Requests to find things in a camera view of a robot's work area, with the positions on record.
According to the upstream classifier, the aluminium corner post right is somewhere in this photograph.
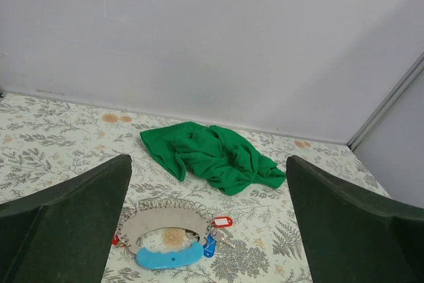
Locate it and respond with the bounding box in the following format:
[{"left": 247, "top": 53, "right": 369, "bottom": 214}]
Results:
[{"left": 346, "top": 52, "right": 424, "bottom": 151}]

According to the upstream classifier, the metal key organizer blue handle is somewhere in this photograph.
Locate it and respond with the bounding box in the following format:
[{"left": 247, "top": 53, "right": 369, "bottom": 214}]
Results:
[{"left": 116, "top": 198, "right": 214, "bottom": 270}]

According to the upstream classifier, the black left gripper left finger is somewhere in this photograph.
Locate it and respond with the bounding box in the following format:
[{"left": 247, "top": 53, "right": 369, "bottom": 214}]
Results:
[{"left": 1, "top": 154, "right": 132, "bottom": 282}]

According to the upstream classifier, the green crumpled cloth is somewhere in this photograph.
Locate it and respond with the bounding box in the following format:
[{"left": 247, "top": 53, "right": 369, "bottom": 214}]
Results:
[{"left": 140, "top": 122, "right": 286, "bottom": 196}]

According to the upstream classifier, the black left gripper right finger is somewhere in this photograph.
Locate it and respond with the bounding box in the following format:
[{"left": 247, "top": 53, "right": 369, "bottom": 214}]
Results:
[{"left": 286, "top": 156, "right": 423, "bottom": 282}]

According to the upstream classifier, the blue key tag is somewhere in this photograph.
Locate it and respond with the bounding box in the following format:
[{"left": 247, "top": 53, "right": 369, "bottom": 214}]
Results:
[{"left": 203, "top": 234, "right": 217, "bottom": 258}]

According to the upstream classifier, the silver key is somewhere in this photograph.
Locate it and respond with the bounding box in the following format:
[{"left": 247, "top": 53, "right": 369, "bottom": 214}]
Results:
[{"left": 214, "top": 229, "right": 235, "bottom": 249}]

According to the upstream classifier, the red tag at left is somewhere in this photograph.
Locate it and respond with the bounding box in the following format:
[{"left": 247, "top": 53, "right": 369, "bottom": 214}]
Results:
[{"left": 112, "top": 233, "right": 120, "bottom": 246}]

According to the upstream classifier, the red key tag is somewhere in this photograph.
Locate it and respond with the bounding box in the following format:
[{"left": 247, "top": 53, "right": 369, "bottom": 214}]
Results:
[{"left": 213, "top": 216, "right": 233, "bottom": 228}]

